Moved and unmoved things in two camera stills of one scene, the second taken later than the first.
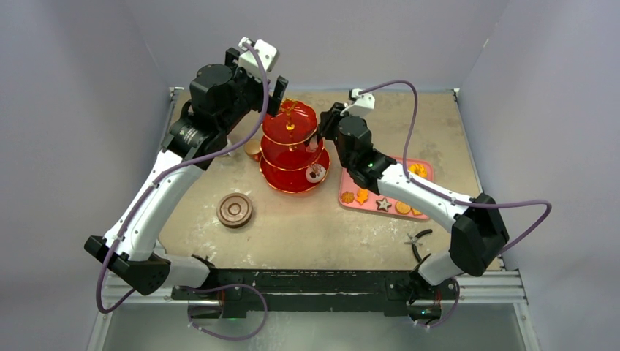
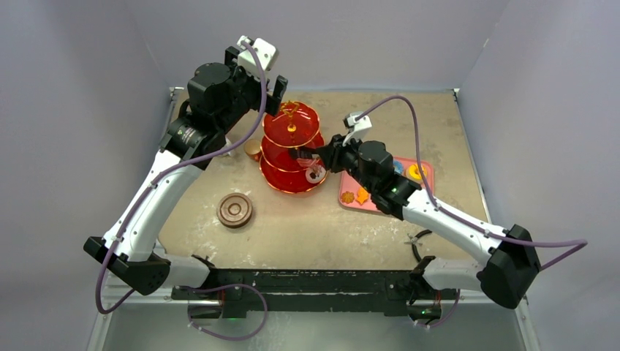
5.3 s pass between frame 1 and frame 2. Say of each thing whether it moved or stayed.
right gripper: moved
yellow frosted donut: stayed
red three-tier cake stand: stayed
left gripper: stayed
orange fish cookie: stayed
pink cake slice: moved
